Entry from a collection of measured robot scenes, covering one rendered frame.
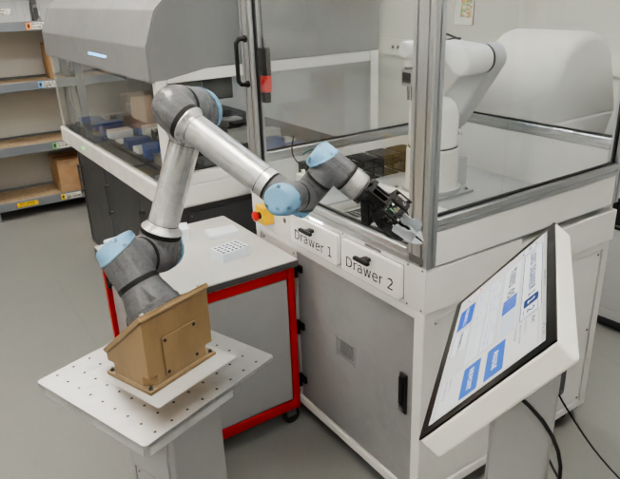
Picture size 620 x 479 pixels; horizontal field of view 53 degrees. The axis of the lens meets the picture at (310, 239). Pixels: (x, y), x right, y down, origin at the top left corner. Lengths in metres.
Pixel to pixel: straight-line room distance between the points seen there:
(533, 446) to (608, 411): 1.65
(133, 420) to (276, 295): 0.93
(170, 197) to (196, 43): 1.14
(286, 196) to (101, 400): 0.70
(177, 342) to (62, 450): 1.27
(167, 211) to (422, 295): 0.76
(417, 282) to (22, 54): 4.71
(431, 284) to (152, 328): 0.79
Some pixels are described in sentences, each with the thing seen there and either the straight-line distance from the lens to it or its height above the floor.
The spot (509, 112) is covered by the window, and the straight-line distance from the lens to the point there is 1.91.
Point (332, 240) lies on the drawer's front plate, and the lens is 2.09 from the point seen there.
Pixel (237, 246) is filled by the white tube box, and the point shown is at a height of 0.80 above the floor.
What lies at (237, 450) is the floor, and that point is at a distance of 2.62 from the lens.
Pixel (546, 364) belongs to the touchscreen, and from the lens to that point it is 1.03.
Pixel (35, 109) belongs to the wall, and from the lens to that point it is 6.03.
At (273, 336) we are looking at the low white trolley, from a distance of 2.42.
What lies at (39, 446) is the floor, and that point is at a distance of 2.89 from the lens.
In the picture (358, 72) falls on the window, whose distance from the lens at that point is 1.89.
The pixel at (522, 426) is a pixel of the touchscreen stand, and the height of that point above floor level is 0.89.
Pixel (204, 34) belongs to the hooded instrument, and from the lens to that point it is 2.75.
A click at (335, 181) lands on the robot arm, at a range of 1.52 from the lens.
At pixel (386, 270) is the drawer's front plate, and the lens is 1.89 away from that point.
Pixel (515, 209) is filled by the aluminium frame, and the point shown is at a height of 1.04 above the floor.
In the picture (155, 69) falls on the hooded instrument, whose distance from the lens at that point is 2.68.
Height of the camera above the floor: 1.70
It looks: 22 degrees down
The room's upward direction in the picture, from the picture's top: 2 degrees counter-clockwise
